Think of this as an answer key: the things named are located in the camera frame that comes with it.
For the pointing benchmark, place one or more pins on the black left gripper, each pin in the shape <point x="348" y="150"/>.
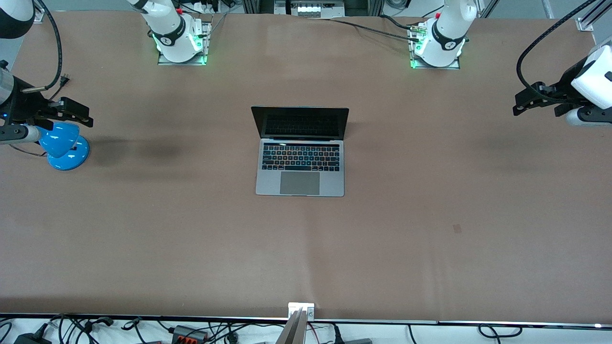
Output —
<point x="565" y="82"/>

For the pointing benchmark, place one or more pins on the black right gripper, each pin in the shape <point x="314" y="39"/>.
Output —
<point x="25" y="106"/>

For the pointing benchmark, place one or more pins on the grey laptop with black keyboard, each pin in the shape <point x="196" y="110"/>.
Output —
<point x="300" y="184"/>

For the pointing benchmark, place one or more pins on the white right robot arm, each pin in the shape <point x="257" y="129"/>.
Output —
<point x="172" y="33"/>

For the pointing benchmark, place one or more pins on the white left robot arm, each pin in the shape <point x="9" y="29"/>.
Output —
<point x="444" y="38"/>

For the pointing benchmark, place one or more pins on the blue desk lamp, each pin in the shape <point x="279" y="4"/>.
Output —
<point x="67" y="153"/>

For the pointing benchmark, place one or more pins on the small white power strip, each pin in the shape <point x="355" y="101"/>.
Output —
<point x="198" y="7"/>

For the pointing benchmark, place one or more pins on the black power adapter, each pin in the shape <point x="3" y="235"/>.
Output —
<point x="31" y="339"/>

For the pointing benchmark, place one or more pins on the white socket strip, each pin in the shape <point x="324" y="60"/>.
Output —
<point x="315" y="10"/>

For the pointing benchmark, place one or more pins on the black orange connector block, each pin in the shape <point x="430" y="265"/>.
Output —
<point x="189" y="333"/>

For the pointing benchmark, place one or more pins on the grey floor box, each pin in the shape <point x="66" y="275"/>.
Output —
<point x="358" y="341"/>

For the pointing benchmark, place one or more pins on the black floor plug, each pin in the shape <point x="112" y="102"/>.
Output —
<point x="338" y="337"/>

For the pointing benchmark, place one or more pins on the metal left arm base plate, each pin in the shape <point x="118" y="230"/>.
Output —
<point x="452" y="67"/>

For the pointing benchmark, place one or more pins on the aluminium corner post bracket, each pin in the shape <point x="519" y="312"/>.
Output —
<point x="39" y="19"/>
<point x="585" y="24"/>

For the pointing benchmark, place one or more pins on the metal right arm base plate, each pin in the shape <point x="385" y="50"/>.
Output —
<point x="206" y="48"/>

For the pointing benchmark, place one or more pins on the aluminium frame rack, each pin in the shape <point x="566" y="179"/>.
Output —
<point x="258" y="5"/>

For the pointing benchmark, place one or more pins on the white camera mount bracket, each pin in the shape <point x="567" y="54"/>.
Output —
<point x="301" y="308"/>

